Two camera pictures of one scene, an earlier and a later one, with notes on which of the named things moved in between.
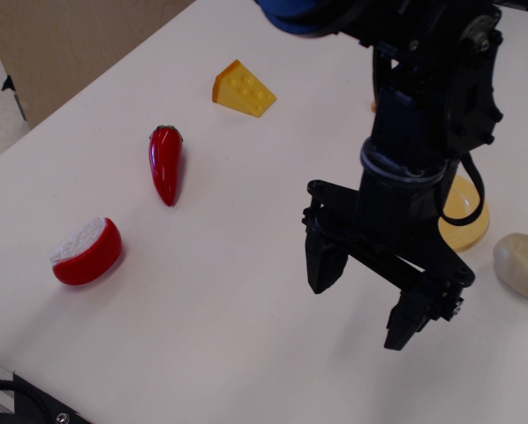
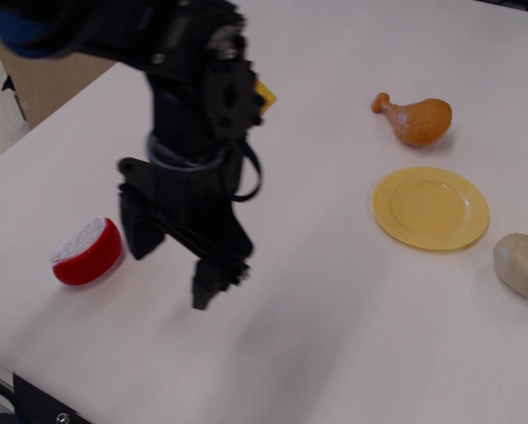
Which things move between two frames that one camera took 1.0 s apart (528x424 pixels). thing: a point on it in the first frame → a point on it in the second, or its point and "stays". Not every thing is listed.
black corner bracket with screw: (27, 412) stays
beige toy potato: (520, 262) stays
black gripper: (393, 228) → (196, 207)
